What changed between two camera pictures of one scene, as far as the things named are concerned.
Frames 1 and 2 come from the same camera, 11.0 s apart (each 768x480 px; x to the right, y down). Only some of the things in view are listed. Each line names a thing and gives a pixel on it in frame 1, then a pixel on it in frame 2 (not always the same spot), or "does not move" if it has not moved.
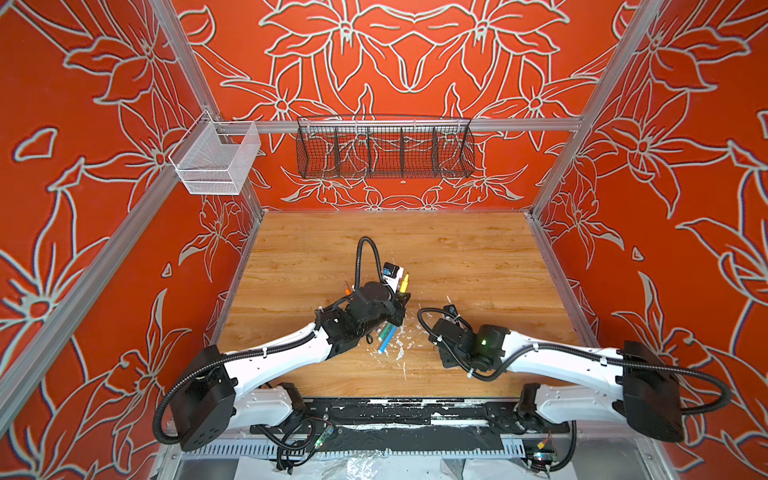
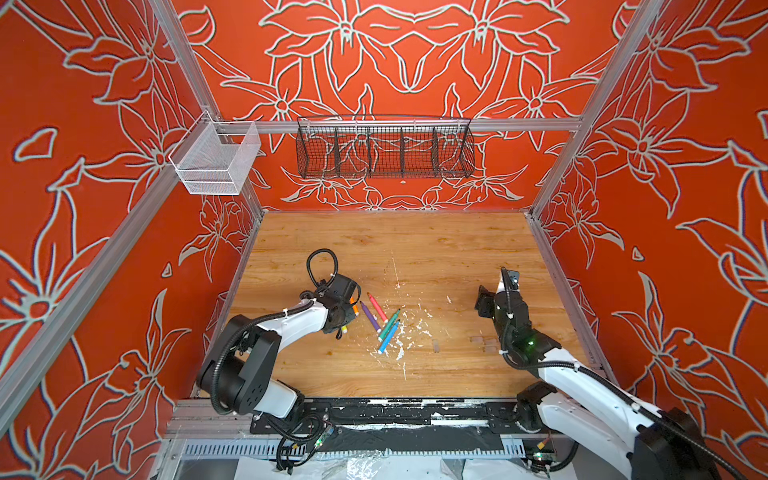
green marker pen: [385, 331] does not move
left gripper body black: [387, 297] to [346, 309]
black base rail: [414, 417] does not move
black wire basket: [384, 146] does not move
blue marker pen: [387, 339] does not move
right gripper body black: [444, 334] to [501, 302]
